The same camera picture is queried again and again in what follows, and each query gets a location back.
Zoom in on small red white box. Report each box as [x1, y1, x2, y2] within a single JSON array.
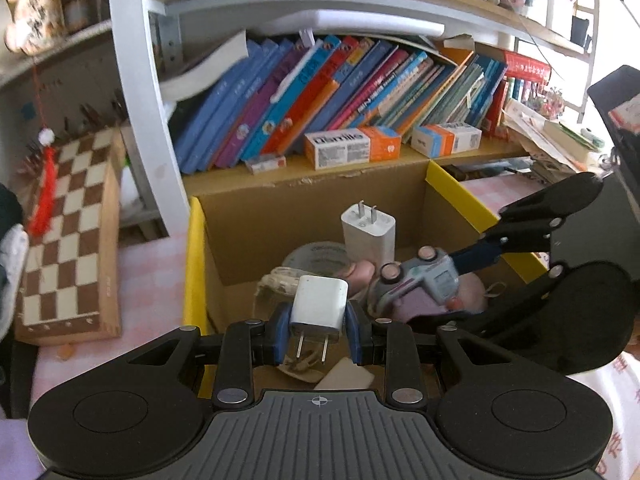
[[245, 154, 287, 174]]

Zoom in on red tassel ornament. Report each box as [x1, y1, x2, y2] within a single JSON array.
[[27, 57, 57, 238]]

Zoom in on cream plush toy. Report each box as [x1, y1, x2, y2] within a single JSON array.
[[2, 0, 70, 56]]

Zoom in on black cup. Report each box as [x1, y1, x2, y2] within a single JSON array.
[[570, 16, 592, 51]]

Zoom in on cream wristwatch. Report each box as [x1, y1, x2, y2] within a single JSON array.
[[256, 265, 321, 376]]

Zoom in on yellow cardboard box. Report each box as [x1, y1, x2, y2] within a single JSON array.
[[182, 157, 551, 396]]

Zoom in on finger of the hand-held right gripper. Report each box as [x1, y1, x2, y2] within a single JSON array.
[[450, 171, 605, 276], [407, 265, 568, 341]]

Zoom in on white pen holder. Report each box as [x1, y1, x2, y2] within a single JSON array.
[[547, 0, 576, 38]]

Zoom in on pink pig plush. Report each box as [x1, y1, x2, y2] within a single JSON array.
[[335, 259, 507, 321]]

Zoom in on pink checkered desktop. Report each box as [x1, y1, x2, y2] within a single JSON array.
[[30, 170, 640, 480]]

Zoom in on row of books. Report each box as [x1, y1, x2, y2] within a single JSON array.
[[160, 30, 508, 173]]

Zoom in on stack of papers and books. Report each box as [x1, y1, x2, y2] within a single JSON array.
[[502, 99, 613, 173]]

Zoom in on clear tape roll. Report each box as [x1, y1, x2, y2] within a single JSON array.
[[281, 241, 351, 281]]

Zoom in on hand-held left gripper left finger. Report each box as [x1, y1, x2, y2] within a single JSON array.
[[127, 304, 293, 410]]

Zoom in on purple garment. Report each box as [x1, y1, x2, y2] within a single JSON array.
[[0, 417, 46, 480]]

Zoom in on thick red book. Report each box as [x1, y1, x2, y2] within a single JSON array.
[[502, 50, 552, 86]]

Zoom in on white shelf unit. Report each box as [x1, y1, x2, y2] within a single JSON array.
[[0, 0, 601, 241]]

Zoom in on wooden chessboard box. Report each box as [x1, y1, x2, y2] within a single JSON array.
[[14, 127, 126, 346]]

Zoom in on pile of clothes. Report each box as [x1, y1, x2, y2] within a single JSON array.
[[0, 182, 31, 341]]

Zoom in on cream rectangular block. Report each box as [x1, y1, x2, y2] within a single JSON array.
[[314, 357, 375, 391]]

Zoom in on white charger plug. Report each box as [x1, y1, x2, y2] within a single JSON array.
[[341, 201, 397, 264], [289, 275, 349, 367]]

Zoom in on orange white blue box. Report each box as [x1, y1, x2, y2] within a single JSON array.
[[411, 123, 483, 157]]

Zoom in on white under-shelf lamp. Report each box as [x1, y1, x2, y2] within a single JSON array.
[[254, 9, 446, 40]]

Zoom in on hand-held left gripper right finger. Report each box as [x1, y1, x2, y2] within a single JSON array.
[[344, 304, 516, 408]]

